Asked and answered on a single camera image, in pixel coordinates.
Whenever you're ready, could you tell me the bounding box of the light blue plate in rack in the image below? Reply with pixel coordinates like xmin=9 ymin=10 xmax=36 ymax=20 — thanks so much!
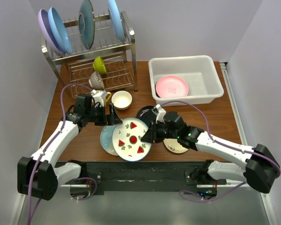
xmin=108 ymin=0 xmax=125 ymax=42

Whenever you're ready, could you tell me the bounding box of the patterned ceramic bowl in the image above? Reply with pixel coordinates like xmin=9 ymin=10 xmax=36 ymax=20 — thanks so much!
xmin=89 ymin=71 xmax=105 ymax=90

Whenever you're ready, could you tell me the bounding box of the black glossy plate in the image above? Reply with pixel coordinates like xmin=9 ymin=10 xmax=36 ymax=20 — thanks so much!
xmin=136 ymin=105 xmax=156 ymax=127

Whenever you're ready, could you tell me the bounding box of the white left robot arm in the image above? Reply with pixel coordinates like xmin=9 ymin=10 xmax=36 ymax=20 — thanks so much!
xmin=17 ymin=90 xmax=122 ymax=201

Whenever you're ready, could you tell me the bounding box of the white bowl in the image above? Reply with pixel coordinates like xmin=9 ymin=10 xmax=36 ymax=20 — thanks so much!
xmin=111 ymin=90 xmax=132 ymax=110

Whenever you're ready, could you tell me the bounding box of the cream plate with black patch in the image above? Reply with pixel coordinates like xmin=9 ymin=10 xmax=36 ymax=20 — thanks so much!
xmin=163 ymin=139 xmax=189 ymax=154

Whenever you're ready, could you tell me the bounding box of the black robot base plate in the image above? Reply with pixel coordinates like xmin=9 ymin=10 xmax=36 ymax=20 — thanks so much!
xmin=84 ymin=161 xmax=215 ymax=195

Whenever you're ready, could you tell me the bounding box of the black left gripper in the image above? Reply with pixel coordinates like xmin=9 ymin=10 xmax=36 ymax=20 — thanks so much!
xmin=86 ymin=103 xmax=122 ymax=126

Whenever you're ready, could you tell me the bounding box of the dark teal plate in rack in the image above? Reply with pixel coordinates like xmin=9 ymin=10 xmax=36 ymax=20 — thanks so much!
xmin=78 ymin=0 xmax=95 ymax=50

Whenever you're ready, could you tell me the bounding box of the lilac plate in rack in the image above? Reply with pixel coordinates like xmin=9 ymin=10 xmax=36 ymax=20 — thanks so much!
xmin=38 ymin=9 xmax=62 ymax=53

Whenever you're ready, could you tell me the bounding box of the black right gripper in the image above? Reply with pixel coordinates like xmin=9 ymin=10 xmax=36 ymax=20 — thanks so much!
xmin=140 ymin=120 xmax=179 ymax=143

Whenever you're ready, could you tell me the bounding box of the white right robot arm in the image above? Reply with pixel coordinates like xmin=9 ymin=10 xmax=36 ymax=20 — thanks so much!
xmin=141 ymin=112 xmax=281 ymax=194

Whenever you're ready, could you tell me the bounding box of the steel dish rack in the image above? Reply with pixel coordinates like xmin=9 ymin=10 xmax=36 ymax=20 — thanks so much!
xmin=41 ymin=11 xmax=138 ymax=98

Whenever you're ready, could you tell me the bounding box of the watermelon pattern plate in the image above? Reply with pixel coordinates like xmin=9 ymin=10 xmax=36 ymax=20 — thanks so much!
xmin=112 ymin=118 xmax=152 ymax=162

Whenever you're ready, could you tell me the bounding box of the yellow mug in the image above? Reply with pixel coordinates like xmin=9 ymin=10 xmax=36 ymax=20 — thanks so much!
xmin=104 ymin=91 xmax=112 ymax=106

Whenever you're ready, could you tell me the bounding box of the pink plate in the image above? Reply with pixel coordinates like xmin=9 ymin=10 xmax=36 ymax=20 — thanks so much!
xmin=155 ymin=75 xmax=189 ymax=98

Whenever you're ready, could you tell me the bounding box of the light blue bottom plate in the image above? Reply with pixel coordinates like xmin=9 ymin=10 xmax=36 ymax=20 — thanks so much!
xmin=100 ymin=126 xmax=118 ymax=156

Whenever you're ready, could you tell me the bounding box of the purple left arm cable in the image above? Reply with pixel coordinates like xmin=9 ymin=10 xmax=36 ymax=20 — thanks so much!
xmin=25 ymin=84 xmax=94 ymax=225

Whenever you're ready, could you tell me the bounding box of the green bowl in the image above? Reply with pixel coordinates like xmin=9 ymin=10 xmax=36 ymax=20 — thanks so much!
xmin=93 ymin=56 xmax=107 ymax=74

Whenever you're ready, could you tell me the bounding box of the white plastic bin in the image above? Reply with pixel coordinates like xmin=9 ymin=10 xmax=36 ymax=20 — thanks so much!
xmin=148 ymin=55 xmax=224 ymax=106

